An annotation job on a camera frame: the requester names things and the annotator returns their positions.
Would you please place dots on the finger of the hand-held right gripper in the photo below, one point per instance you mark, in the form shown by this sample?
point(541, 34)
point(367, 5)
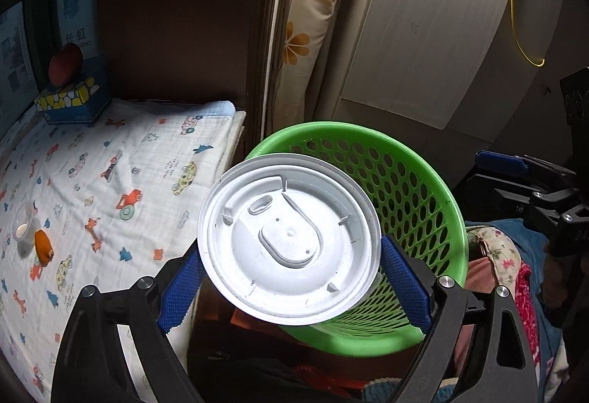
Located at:
point(501, 191)
point(499, 162)

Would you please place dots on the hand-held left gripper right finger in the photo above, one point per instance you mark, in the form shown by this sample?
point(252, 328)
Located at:
point(405, 279)

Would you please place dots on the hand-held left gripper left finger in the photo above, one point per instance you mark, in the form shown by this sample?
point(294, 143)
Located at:
point(179, 292)

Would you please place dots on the green plastic basket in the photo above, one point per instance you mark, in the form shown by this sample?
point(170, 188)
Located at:
point(414, 182)

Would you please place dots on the white round plastic lid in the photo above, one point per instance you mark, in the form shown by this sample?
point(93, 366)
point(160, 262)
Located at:
point(290, 242)

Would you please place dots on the pink floral cloth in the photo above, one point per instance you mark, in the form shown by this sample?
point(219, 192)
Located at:
point(501, 260)

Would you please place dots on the blue cloth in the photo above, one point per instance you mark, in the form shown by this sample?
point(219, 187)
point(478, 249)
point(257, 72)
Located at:
point(547, 338)

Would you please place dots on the small orange object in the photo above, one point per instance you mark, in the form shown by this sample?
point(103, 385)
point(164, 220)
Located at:
point(43, 246)

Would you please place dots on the white vehicle-print blanket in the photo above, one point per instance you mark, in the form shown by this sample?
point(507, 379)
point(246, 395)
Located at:
point(138, 145)

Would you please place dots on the light wooden wardrobe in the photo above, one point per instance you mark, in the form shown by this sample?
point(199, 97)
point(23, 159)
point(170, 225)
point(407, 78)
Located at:
point(414, 16)

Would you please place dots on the round clear labelled tub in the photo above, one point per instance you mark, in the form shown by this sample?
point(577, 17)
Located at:
point(25, 223)

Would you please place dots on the blue spotted tissue box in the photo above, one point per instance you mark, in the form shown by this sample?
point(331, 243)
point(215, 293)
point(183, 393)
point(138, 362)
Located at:
point(69, 106)

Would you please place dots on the beige flower-print pillow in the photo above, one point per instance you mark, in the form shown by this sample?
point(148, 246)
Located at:
point(313, 16)

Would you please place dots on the red round fruit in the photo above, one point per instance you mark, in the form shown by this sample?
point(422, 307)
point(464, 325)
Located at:
point(66, 65)

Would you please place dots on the brown wooden panel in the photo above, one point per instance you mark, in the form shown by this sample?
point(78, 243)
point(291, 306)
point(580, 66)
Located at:
point(184, 16)

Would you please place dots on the grey printed poster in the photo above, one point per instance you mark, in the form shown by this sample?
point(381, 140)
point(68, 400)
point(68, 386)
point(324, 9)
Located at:
point(16, 58)

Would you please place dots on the blue printed poster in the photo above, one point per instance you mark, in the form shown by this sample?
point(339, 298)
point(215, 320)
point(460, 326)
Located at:
point(76, 2)

